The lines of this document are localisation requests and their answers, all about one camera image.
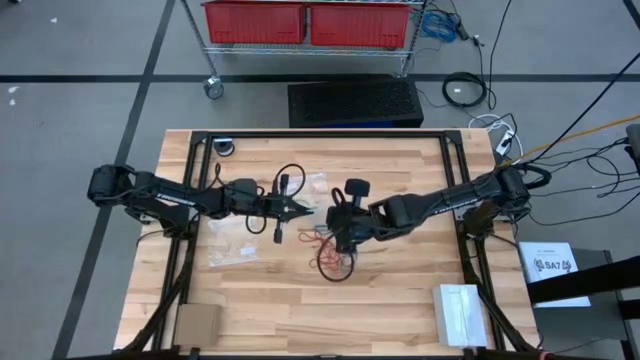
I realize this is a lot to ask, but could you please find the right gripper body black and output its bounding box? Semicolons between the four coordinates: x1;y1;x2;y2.
325;177;376;241

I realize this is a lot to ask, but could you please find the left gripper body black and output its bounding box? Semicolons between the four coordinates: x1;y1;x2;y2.
259;173;297;245

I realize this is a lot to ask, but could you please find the clear plastic zip bag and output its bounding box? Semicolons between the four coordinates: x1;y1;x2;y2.
206;214;262;269
298;171;330;211

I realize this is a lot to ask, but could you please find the white tape roll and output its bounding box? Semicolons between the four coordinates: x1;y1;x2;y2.
213;137;237;158

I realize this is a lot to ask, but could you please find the black perforated box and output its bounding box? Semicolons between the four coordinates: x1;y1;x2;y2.
287;74;425;130

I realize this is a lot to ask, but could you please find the white box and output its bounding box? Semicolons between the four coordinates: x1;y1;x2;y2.
432;283;490;349

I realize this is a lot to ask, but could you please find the brown cardboard box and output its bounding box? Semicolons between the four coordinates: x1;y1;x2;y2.
172;302;224;349

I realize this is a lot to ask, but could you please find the white power strip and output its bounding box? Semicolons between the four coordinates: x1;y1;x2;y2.
494;127;516;157

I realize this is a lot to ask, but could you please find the red plastic bin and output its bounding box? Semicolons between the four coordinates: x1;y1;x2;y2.
308;1;414;50
201;0;308;46

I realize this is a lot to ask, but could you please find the white printed manual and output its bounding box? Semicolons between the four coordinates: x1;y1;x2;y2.
517;240;592;309

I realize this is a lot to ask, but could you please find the grey cabinet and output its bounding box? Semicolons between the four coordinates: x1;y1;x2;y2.
529;248;640;360

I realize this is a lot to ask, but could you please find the black metal beam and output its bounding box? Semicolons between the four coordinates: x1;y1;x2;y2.
527;255;640;305

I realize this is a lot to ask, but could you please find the grey device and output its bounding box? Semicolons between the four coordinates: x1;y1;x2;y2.
624;123;640;174

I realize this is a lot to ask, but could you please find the black looped gripper cable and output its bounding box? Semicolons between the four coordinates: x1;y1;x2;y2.
272;162;308;200
316;233;357;284
244;213;269;236

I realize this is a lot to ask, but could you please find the black metal table frame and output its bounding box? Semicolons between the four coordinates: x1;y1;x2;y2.
117;128;544;360

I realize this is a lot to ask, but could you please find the chrome wire shelf rack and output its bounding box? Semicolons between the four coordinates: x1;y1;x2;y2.
179;0;431;101

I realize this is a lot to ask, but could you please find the black cable coil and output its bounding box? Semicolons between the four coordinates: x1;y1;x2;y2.
441;70;489;109

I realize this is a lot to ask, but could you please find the white power cable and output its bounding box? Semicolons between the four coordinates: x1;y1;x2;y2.
467;112;525;161

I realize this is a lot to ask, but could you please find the thick black cable conduit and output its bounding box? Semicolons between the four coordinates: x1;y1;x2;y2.
522;164;553;190

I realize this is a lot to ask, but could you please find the blue cable coil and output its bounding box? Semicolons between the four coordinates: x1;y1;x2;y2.
418;8;460;44

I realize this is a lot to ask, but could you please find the thin black floor cable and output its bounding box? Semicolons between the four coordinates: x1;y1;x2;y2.
487;0;515;111

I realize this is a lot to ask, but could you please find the curved black floor cable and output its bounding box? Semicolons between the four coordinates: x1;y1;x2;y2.
528;191;640;227

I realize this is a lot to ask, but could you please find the yellow floor cable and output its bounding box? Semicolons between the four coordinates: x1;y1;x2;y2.
499;113;640;167

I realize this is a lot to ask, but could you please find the long straight black cable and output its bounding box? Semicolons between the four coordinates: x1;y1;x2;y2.
524;64;640;165

